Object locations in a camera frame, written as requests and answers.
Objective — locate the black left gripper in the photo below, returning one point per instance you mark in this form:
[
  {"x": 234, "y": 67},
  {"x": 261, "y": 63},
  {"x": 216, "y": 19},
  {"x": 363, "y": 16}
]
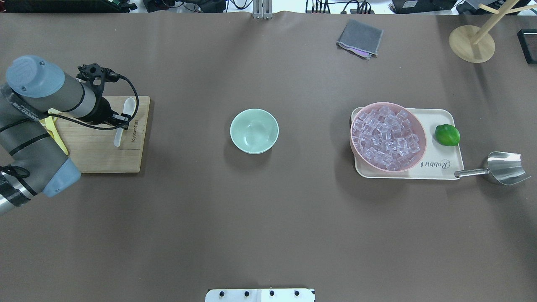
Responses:
[{"x": 102, "y": 111}]

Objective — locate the white ceramic spoon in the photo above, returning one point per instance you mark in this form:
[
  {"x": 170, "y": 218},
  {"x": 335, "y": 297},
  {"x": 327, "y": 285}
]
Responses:
[{"x": 129, "y": 108}]

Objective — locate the pink bowl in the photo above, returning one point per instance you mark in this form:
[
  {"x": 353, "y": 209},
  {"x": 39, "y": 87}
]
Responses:
[{"x": 388, "y": 136}]

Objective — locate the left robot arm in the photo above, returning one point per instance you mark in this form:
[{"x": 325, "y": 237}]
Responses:
[{"x": 33, "y": 87}]

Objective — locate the yellow plastic spoon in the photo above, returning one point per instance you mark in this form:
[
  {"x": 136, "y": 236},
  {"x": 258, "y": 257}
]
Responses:
[{"x": 49, "y": 124}]

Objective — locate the mint green bowl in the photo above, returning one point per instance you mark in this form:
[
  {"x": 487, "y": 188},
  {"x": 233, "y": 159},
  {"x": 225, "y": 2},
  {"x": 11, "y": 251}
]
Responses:
[{"x": 254, "y": 131}]

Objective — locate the pile of clear ice cubes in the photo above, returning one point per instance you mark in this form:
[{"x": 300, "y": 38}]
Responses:
[{"x": 386, "y": 136}]

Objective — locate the metal ice scoop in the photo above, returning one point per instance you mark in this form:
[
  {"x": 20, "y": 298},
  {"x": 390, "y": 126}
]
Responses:
[{"x": 500, "y": 168}]

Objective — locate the wooden cutting board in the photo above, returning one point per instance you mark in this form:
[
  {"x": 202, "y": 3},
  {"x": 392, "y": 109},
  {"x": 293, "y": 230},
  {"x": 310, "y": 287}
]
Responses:
[{"x": 94, "y": 151}]

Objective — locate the grey folded cloth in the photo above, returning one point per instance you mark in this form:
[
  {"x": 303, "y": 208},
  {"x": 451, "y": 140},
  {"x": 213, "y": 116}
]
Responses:
[{"x": 360, "y": 39}]

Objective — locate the cream rectangular tray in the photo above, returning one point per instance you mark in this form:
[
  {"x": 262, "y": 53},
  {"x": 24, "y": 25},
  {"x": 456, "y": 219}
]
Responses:
[{"x": 438, "y": 162}]

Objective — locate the green lime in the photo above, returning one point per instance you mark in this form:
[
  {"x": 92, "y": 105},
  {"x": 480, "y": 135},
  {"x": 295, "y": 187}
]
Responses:
[{"x": 447, "y": 135}]

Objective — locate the wooden cup stand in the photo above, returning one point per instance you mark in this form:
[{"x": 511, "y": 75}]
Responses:
[{"x": 474, "y": 44}]

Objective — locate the black tray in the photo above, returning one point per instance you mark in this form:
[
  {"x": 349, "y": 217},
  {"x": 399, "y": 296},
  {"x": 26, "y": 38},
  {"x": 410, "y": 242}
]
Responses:
[{"x": 528, "y": 42}]

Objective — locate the aluminium frame post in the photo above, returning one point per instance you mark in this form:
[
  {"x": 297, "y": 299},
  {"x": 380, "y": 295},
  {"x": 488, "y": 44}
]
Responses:
[{"x": 262, "y": 9}]

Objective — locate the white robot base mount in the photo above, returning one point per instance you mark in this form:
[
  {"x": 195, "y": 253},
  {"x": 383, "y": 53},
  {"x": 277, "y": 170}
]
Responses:
[{"x": 261, "y": 295}]

